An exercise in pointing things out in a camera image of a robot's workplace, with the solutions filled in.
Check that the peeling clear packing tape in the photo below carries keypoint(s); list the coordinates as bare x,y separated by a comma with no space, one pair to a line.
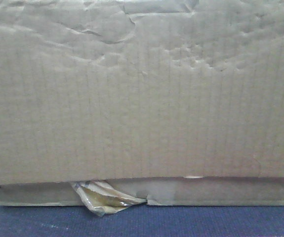
101,198

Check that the large brown cardboard box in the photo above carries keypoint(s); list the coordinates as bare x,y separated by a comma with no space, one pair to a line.
180,102

